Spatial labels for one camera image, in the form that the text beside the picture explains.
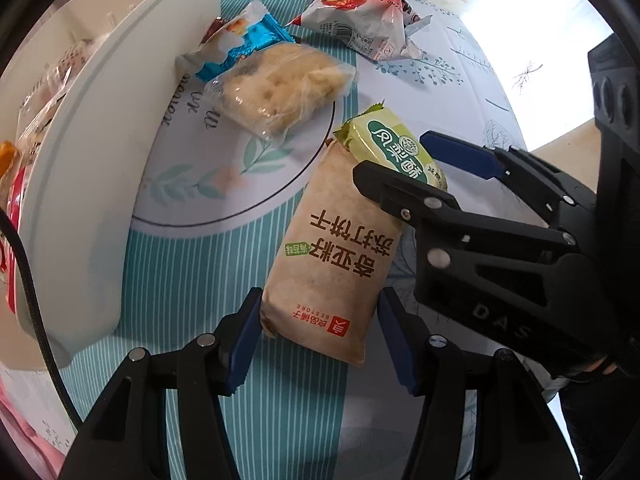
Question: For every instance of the red white bread packet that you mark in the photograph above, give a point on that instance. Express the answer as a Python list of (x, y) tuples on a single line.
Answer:
[(360, 15)]

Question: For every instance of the small dark red packet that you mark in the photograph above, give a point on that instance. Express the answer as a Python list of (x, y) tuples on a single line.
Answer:
[(215, 27)]

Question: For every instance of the teal tree print tablecloth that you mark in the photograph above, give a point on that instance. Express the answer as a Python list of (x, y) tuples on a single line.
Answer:
[(200, 260)]

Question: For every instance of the yellow rice crisp packet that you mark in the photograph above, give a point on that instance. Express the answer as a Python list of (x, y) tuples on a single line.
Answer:
[(280, 85)]

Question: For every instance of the blue snack packet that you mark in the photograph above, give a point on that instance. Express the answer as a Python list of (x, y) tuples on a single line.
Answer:
[(250, 40)]

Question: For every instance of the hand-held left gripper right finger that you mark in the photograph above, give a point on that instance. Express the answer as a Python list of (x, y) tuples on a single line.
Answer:
[(395, 345)]

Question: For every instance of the green pastry packet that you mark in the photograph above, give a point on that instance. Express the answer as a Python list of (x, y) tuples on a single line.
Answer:
[(385, 140)]

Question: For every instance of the orange white snack packet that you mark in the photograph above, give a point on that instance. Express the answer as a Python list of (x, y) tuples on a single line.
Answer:
[(6, 157)]

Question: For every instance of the white plastic bin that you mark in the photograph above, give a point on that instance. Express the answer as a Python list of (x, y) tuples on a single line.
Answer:
[(100, 135)]

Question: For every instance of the large clear cake packet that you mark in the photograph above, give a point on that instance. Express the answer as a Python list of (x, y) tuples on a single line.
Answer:
[(50, 100)]

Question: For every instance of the red white striped packet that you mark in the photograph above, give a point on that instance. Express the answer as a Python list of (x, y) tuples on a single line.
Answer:
[(20, 185)]

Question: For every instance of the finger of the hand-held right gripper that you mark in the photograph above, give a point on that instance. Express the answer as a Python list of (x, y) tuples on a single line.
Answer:
[(390, 185), (465, 155)]

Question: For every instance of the person's black clothing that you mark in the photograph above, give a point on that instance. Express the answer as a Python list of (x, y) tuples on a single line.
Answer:
[(600, 420)]

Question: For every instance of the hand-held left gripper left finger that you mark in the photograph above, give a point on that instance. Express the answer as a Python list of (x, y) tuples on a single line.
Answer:
[(245, 345)]

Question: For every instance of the brown paper cracker packet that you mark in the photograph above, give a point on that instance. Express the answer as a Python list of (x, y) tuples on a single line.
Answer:
[(325, 260)]

